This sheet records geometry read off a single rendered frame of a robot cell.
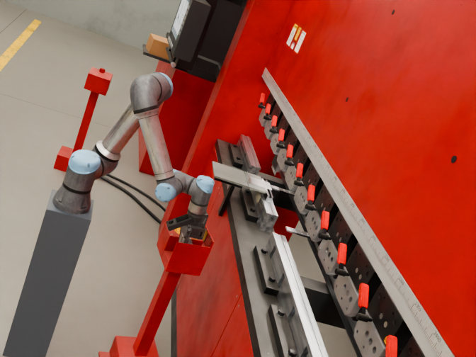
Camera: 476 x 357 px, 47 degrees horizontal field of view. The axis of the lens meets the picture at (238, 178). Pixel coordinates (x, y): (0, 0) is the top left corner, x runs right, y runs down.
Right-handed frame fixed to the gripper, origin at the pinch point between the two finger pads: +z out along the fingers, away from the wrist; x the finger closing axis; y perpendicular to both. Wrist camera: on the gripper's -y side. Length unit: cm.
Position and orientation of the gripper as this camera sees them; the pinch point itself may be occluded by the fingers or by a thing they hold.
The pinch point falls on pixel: (179, 250)
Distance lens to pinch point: 238.3
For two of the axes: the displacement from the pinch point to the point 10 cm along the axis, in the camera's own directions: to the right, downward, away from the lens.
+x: -3.1, -4.7, 8.3
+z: -3.0, 8.7, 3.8
